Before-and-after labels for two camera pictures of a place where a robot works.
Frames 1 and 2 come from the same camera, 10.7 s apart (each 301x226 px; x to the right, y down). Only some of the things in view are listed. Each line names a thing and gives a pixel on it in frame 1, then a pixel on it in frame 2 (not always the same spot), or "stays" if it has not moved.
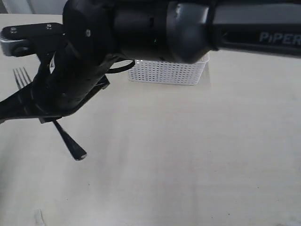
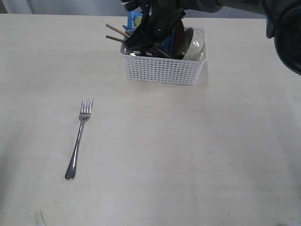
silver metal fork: (23, 78) to (84, 115)
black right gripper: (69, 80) to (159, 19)
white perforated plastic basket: (165, 72) stays
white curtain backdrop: (43, 7) stays
